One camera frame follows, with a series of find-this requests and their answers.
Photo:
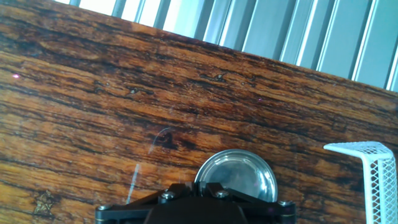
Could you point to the small round steel plate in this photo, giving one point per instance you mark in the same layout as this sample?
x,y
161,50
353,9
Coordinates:
x,y
239,171

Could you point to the brown wooden board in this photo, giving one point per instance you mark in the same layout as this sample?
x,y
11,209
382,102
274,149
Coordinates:
x,y
93,93

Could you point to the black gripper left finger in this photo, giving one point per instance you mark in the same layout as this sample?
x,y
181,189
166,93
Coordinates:
x,y
136,211

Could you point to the white mesh basket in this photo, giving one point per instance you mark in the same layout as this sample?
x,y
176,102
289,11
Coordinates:
x,y
368,174

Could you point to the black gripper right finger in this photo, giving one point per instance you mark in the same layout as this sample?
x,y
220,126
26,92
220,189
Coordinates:
x,y
267,211

